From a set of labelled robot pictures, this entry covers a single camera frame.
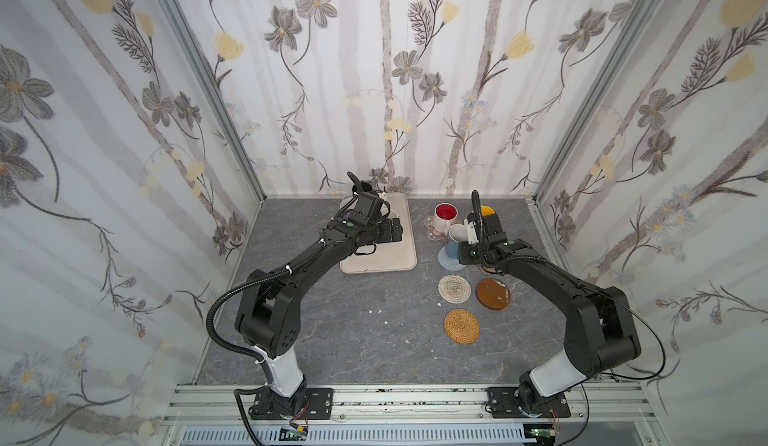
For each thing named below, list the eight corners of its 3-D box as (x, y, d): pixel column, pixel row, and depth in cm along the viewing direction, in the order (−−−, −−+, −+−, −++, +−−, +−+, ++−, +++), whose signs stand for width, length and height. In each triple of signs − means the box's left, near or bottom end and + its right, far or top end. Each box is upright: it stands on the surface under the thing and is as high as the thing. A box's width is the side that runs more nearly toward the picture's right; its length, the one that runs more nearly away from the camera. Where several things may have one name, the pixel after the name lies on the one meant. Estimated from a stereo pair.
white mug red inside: (434, 236, 111) (437, 221, 104) (432, 217, 117) (434, 202, 111) (456, 236, 111) (460, 222, 105) (452, 217, 117) (456, 202, 111)
